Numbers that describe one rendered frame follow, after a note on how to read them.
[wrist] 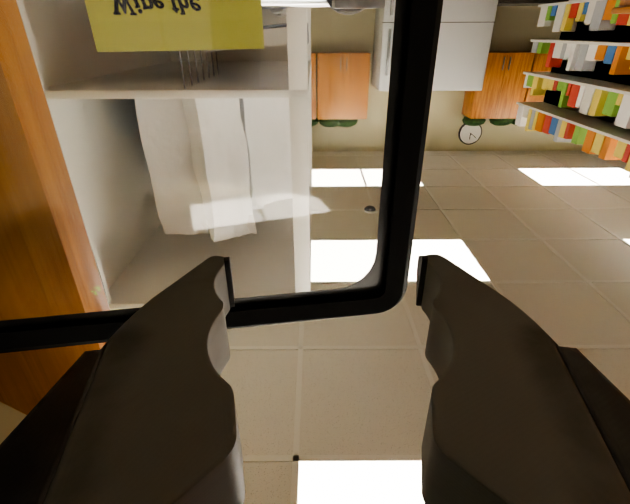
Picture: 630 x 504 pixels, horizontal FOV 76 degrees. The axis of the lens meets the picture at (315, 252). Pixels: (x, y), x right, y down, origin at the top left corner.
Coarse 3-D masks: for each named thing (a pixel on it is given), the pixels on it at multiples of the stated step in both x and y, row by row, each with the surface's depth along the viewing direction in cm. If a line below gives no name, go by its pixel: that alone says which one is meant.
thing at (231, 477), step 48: (192, 288) 10; (144, 336) 8; (192, 336) 8; (96, 384) 7; (144, 384) 7; (192, 384) 7; (96, 432) 6; (144, 432) 6; (192, 432) 6; (96, 480) 6; (144, 480) 6; (192, 480) 6; (240, 480) 7
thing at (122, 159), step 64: (0, 0) 17; (64, 0) 17; (128, 0) 17; (192, 0) 18; (256, 0) 18; (320, 0) 18; (0, 64) 18; (64, 64) 18; (128, 64) 18; (192, 64) 19; (256, 64) 19; (320, 64) 20; (384, 64) 20; (0, 128) 19; (64, 128) 19; (128, 128) 20; (192, 128) 20; (256, 128) 21; (320, 128) 21; (384, 128) 22; (0, 192) 20; (64, 192) 21; (128, 192) 21; (192, 192) 22; (256, 192) 22; (320, 192) 23; (0, 256) 22; (64, 256) 22; (128, 256) 23; (192, 256) 23; (256, 256) 24; (320, 256) 25; (0, 320) 23
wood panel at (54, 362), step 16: (16, 352) 31; (32, 352) 31; (48, 352) 31; (64, 352) 31; (80, 352) 31; (0, 368) 32; (16, 368) 32; (32, 368) 32; (48, 368) 32; (64, 368) 32; (0, 384) 33; (16, 384) 33; (32, 384) 33; (48, 384) 33; (0, 400) 34; (16, 400) 34; (32, 400) 34
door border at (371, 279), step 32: (384, 160) 22; (384, 192) 23; (416, 192) 24; (384, 224) 24; (384, 256) 26; (352, 288) 26; (32, 320) 24; (64, 320) 24; (96, 320) 24; (0, 352) 24
